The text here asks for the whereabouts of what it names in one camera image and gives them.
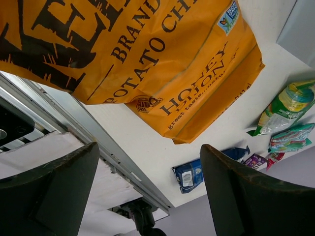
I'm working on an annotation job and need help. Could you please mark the orange potato chips bag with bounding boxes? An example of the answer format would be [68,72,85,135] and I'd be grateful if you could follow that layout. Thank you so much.
[0,0,264,144]

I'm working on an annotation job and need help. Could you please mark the aluminium table frame rail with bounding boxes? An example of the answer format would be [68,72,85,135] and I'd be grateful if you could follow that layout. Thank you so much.
[0,72,172,213]

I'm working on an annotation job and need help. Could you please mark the blue snack bag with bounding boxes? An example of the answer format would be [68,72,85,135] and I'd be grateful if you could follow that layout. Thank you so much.
[172,146,251,194]

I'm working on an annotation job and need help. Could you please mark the purple candy packet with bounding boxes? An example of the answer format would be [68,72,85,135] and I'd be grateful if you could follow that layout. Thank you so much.
[243,154,267,170]

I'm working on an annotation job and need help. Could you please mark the teal candy bag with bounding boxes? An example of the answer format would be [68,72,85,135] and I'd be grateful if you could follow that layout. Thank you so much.
[268,123,315,153]

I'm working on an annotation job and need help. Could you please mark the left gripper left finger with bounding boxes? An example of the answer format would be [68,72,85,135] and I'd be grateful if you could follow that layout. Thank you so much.
[0,142,99,236]

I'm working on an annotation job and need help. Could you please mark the small red candy packet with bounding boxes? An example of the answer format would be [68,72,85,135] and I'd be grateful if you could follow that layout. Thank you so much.
[266,153,285,170]

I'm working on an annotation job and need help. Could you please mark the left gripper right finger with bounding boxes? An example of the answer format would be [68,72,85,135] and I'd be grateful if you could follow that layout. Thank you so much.
[200,144,315,236]

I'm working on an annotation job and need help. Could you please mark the green snack bag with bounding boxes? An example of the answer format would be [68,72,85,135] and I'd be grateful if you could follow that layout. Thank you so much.
[248,79,315,137]

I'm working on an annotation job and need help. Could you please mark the light blue paper bag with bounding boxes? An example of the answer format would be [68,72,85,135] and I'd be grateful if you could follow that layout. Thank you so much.
[277,0,315,69]

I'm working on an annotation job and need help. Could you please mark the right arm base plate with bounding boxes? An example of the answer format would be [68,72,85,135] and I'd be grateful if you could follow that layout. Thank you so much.
[109,197,166,236]

